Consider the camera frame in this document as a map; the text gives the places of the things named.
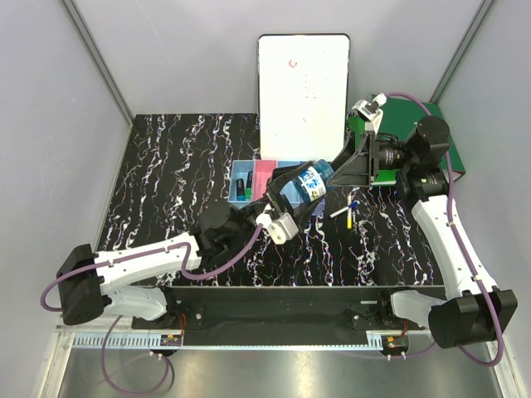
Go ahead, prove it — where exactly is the blue ink bottle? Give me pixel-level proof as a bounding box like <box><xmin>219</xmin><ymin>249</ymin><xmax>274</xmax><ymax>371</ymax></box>
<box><xmin>292</xmin><ymin>159</ymin><xmax>334</xmax><ymax>204</ymax></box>

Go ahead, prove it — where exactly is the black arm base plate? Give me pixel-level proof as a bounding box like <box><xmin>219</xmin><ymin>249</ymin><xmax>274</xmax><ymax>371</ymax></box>
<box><xmin>132</xmin><ymin>287</ymin><xmax>416</xmax><ymax>347</ymax></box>

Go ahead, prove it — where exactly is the green capped black highlighter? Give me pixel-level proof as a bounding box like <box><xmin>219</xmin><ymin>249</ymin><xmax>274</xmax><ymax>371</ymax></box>
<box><xmin>245</xmin><ymin>171</ymin><xmax>253</xmax><ymax>201</ymax></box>

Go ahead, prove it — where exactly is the blue capped black highlighter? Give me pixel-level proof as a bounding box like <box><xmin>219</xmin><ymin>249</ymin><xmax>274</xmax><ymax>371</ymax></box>
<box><xmin>236</xmin><ymin>178</ymin><xmax>246</xmax><ymax>199</ymax></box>

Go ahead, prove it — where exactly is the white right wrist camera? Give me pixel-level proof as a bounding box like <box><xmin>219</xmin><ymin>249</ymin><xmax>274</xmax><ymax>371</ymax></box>
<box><xmin>352</xmin><ymin>93</ymin><xmax>387</xmax><ymax>133</ymax></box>

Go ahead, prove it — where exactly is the white dry-erase board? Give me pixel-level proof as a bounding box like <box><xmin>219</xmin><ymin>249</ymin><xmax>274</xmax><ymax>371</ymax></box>
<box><xmin>257</xmin><ymin>33</ymin><xmax>351</xmax><ymax>161</ymax></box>

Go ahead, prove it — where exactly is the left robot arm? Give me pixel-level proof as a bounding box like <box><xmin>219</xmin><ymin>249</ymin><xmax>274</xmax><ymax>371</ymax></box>
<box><xmin>54</xmin><ymin>160</ymin><xmax>334</xmax><ymax>328</ymax></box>

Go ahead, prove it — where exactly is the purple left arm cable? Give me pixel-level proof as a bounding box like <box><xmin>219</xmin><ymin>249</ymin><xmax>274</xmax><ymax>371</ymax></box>
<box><xmin>41</xmin><ymin>223</ymin><xmax>266</xmax><ymax>394</ymax></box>

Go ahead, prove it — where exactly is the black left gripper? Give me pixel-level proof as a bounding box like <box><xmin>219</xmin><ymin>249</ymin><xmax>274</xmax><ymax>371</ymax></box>
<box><xmin>228</xmin><ymin>163</ymin><xmax>326</xmax><ymax>244</ymax></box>

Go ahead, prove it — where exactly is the light blue bin right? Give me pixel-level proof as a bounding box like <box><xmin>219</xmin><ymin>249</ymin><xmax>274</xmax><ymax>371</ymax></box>
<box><xmin>277</xmin><ymin>161</ymin><xmax>301</xmax><ymax>208</ymax></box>

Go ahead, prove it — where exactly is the light blue bin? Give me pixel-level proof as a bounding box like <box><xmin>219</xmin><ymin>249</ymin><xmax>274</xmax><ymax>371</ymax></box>
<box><xmin>228</xmin><ymin>160</ymin><xmax>255</xmax><ymax>208</ymax></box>
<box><xmin>277</xmin><ymin>161</ymin><xmax>301</xmax><ymax>208</ymax></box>

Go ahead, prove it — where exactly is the yellow capped white marker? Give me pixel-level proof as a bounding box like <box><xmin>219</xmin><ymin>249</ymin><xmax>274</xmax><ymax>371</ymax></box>
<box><xmin>347</xmin><ymin>194</ymin><xmax>353</xmax><ymax>230</ymax></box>

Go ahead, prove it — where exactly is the dark green ring binder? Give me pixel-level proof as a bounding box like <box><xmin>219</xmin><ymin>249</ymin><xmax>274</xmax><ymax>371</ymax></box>
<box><xmin>373</xmin><ymin>96</ymin><xmax>465</xmax><ymax>187</ymax></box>

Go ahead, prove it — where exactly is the purple plastic bin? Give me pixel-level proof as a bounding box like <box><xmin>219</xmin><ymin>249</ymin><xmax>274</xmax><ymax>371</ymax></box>
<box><xmin>306</xmin><ymin>159</ymin><xmax>327</xmax><ymax>216</ymax></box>

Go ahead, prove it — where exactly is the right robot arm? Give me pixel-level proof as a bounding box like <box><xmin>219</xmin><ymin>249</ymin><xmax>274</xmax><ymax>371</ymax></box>
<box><xmin>329</xmin><ymin>115</ymin><xmax>518</xmax><ymax>348</ymax></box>

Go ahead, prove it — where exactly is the grey slotted cable duct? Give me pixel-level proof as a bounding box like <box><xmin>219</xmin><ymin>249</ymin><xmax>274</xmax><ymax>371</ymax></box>
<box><xmin>73</xmin><ymin>332</ymin><xmax>183</xmax><ymax>350</ymax></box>

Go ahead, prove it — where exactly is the light blue bin left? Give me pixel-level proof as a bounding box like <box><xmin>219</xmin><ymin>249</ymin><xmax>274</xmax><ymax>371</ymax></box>
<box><xmin>228</xmin><ymin>160</ymin><xmax>255</xmax><ymax>208</ymax></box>

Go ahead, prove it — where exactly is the blue capped white marker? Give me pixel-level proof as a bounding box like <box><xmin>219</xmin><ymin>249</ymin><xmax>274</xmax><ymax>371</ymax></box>
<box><xmin>329</xmin><ymin>201</ymin><xmax>358</xmax><ymax>219</ymax></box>

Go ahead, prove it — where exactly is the pink plastic bin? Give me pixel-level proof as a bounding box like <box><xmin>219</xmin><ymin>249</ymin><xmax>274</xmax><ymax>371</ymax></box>
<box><xmin>252</xmin><ymin>160</ymin><xmax>277</xmax><ymax>201</ymax></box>

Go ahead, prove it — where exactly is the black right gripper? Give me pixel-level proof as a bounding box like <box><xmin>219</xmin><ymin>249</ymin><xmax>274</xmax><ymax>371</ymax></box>
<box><xmin>319</xmin><ymin>131</ymin><xmax>417</xmax><ymax>187</ymax></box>

